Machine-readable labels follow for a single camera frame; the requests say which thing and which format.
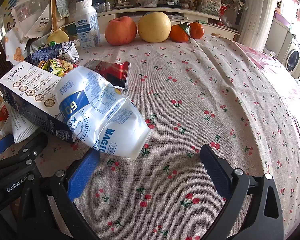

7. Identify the dark blue milk carton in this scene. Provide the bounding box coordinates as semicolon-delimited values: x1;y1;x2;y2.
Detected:
0;61;77;144

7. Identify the cluster of glass cups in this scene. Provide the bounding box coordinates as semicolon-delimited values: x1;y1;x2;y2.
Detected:
94;1;114;12

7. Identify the yellow snack wrapper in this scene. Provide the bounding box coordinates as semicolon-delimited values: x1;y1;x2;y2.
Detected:
39;58;77;77

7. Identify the white television cabinet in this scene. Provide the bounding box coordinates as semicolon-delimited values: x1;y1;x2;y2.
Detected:
65;4;240;40

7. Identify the tangerine with green leaf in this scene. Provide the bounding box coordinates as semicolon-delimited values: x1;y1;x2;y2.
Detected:
169;22;191;43

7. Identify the lace chair back cover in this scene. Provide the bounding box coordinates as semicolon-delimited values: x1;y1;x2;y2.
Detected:
51;0;71;19

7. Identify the printed plastic bag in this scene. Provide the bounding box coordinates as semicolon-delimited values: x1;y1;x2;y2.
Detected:
199;0;222;15

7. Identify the artificial flower bunch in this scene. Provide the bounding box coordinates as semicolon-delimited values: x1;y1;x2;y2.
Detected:
221;0;248;13

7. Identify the white bottle with blue label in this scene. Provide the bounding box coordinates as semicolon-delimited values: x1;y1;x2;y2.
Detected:
74;0;101;50

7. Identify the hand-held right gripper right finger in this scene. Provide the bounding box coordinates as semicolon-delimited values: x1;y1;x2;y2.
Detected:
199;144;284;240

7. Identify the green white snack wrapper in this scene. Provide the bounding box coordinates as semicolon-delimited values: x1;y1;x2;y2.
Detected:
27;40;52;55

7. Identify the light wooden chair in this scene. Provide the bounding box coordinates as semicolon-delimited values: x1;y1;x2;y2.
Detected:
50;0;73;38

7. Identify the white washing machine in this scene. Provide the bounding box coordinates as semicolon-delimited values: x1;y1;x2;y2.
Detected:
277;34;300;74

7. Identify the cherry print tablecloth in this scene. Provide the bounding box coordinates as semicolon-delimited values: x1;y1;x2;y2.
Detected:
0;34;300;240

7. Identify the yellow pear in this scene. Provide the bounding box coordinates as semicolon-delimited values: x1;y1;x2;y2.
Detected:
137;12;172;43
47;30;70;45

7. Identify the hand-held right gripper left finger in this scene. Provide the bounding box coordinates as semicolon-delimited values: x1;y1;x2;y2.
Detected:
50;149;108;240

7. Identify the small red snack packet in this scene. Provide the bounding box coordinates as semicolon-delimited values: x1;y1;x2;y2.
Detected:
86;60;131;89

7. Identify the crushed dark blue carton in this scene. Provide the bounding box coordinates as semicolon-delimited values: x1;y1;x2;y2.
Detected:
25;41;80;64

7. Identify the white paper packet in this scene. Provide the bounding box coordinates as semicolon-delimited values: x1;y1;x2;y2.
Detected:
0;105;38;144

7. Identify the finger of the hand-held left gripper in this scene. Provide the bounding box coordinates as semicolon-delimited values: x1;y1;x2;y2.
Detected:
0;132;48;180
0;134;14;159

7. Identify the orange tangerine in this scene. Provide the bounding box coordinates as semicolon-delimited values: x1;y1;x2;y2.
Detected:
189;22;205;39

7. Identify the white blue snack bag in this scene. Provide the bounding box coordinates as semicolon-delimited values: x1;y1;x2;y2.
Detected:
54;66;151;161

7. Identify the red apple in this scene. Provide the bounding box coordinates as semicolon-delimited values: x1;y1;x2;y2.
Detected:
104;16;137;46

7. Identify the white curtain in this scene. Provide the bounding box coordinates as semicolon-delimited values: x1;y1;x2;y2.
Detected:
240;0;280;53

